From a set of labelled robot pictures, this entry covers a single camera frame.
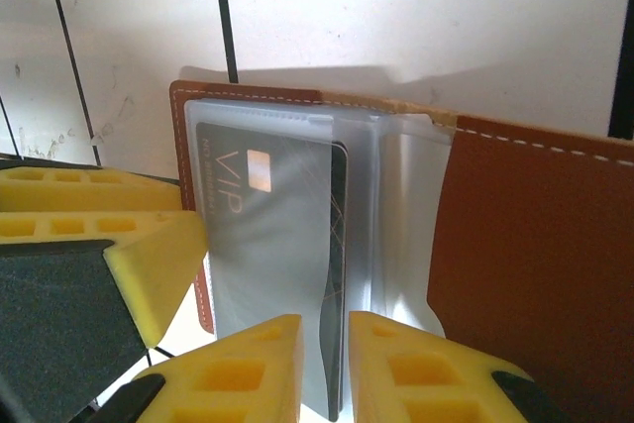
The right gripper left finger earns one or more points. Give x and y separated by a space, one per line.
247 373

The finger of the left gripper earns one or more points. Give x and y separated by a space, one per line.
89 190
148 254

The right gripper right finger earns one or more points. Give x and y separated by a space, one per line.
421 378

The brown leather card holder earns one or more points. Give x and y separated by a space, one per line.
520 254

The black VIP card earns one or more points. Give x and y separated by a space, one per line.
317 225

